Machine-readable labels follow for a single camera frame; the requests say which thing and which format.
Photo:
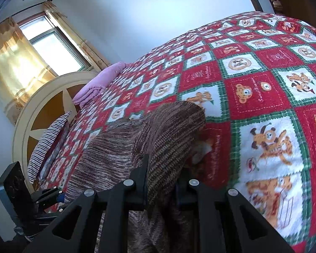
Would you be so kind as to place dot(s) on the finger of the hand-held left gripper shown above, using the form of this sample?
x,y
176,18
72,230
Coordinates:
x,y
51,208
46,193

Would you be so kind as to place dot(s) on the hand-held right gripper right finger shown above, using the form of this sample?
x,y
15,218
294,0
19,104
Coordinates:
x,y
187,192

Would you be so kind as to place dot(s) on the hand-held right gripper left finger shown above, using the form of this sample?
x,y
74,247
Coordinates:
x,y
141,187

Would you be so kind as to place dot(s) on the brown knit sweater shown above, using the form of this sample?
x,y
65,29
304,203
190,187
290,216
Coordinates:
x,y
168,137

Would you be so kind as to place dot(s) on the grey patterned pillow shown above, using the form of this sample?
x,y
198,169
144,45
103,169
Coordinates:
x,y
46,172

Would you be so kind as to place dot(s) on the striped pillow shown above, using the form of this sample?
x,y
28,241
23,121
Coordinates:
x,y
47,142

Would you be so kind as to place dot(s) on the cream wooden headboard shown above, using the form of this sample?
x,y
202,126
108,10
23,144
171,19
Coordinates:
x,y
23,126

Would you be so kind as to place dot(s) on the folded purple blanket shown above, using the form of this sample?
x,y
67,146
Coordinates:
x,y
100,84

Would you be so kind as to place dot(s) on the yellow curtain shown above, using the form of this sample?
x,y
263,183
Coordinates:
x,y
76,39
13,66

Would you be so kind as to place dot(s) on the red bear printed blanket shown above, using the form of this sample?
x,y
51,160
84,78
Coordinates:
x,y
266,97

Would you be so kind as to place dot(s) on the window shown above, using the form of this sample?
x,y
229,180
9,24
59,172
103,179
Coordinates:
x,y
55,47

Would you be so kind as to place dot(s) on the dark curtain rod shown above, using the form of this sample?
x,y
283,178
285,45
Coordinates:
x,y
29,8

